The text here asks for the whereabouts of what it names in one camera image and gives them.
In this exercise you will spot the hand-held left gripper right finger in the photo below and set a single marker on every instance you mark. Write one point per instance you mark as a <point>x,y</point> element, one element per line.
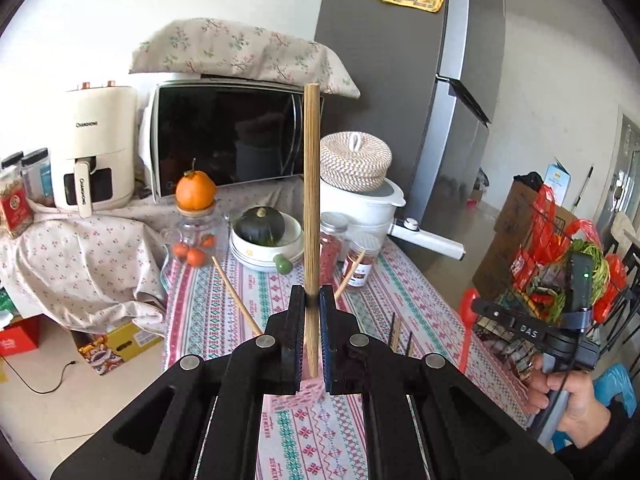
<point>328,330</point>

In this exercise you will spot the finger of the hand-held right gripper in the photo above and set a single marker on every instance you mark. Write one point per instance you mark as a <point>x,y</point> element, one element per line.
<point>515,324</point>

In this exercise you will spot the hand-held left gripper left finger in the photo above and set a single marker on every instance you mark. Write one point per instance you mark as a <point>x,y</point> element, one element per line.
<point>296,330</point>

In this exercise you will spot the light wooden chopstick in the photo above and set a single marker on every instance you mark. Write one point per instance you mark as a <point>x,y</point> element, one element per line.
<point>312,200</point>
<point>350,272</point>
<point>235,295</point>

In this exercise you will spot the person's right forearm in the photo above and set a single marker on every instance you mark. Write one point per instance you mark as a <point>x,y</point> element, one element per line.
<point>605,445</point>

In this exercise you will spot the person's right hand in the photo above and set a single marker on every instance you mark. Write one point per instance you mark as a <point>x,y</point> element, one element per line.
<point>582,400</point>

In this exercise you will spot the green vegetables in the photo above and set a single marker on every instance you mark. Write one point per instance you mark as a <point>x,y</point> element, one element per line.
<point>590,260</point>

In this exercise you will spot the red plastic bag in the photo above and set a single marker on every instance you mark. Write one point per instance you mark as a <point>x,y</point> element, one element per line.
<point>547,245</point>

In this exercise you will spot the black chopstick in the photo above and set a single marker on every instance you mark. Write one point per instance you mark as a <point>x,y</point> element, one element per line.
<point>409,345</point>
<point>394,330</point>

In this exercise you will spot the spice jar with red label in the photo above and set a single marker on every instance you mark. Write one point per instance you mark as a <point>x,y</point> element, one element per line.
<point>362,260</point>

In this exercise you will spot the spice jar with silver lid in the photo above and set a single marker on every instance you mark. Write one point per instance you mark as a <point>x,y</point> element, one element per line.
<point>331,250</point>

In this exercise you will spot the brown cardboard box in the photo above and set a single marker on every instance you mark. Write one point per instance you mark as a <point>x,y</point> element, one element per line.
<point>505,240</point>

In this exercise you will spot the mop stick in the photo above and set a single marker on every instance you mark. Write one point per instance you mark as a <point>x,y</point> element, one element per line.
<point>582,187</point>

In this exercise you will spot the blue and white box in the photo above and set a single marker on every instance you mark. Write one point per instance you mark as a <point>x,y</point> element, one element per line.
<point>556,182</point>

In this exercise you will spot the patterned striped tablecloth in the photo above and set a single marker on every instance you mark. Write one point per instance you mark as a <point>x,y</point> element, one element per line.
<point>280,435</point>

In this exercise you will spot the door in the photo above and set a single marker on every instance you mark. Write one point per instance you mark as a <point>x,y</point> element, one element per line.
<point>622,180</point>

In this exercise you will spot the green squash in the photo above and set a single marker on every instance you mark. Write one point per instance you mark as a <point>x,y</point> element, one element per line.
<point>260,226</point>

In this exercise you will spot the blue plastic stool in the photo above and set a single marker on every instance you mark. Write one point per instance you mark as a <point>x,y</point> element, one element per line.
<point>617,385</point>

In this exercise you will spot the small orange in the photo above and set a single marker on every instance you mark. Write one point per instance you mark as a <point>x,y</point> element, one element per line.
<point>178,251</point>
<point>196,257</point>

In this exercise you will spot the white rice cooker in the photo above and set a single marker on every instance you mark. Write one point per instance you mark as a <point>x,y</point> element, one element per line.
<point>365,210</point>

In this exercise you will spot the glass jar with wooden lid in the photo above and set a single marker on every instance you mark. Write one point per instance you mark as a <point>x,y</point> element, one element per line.
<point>192,227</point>

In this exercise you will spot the large orange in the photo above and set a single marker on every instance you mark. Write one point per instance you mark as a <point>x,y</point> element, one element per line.
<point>195,191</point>

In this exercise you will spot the woven basket with lid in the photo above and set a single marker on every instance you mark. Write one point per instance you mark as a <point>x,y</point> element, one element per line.
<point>355,160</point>

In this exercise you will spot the yellow cardboard box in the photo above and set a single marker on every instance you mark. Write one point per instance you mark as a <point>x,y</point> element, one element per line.
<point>115,347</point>

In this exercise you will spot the microwave oven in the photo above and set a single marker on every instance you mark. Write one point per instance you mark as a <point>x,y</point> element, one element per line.
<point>220,135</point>

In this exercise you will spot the floral white cloth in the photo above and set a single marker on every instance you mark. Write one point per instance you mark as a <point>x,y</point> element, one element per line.
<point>85,265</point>

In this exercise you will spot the grey refrigerator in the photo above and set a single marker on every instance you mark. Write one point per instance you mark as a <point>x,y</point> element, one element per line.
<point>400,85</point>

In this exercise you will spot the cream air fryer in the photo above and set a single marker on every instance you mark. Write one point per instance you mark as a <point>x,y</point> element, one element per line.
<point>97,145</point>

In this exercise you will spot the red cardboard box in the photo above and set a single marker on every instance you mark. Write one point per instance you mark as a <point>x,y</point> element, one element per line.
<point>17,337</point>

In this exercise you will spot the floral cushion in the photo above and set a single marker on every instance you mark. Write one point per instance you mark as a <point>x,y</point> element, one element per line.
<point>235,47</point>

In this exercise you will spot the clear jar with black lid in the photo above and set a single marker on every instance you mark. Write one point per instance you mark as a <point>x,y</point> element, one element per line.
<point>37,177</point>
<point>10,167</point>

